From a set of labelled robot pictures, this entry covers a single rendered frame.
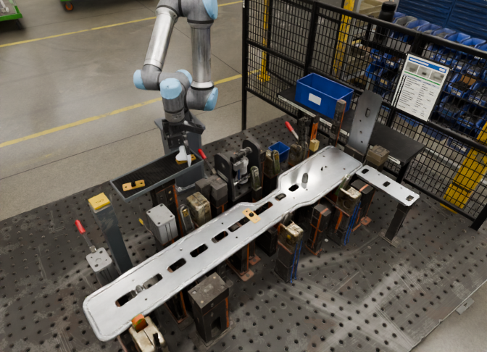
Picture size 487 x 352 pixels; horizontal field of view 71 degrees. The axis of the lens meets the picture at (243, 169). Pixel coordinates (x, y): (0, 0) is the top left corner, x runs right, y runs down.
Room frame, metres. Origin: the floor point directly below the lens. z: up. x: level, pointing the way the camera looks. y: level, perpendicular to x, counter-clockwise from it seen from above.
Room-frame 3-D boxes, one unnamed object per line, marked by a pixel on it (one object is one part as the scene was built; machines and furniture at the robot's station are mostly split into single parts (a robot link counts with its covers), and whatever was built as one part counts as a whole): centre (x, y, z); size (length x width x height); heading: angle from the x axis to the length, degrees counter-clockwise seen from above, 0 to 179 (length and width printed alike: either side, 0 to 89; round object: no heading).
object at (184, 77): (1.24, 0.27, 1.48); 0.11 x 0.11 x 0.08; 80
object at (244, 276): (0.91, 0.02, 0.84); 0.17 x 0.06 x 0.29; 41
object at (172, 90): (1.14, 0.27, 1.48); 0.09 x 0.08 x 0.11; 170
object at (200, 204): (0.98, 0.19, 0.89); 0.13 x 0.11 x 0.38; 41
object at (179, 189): (1.52, 0.34, 0.90); 0.21 x 0.21 x 0.40; 34
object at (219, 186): (1.09, 0.12, 0.89); 0.13 x 0.11 x 0.38; 41
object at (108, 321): (0.95, -0.03, 1.00); 1.38 x 0.22 x 0.02; 131
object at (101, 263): (0.70, 0.52, 0.88); 0.11 x 0.10 x 0.36; 41
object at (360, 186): (1.18, -0.57, 0.84); 0.11 x 0.10 x 0.28; 41
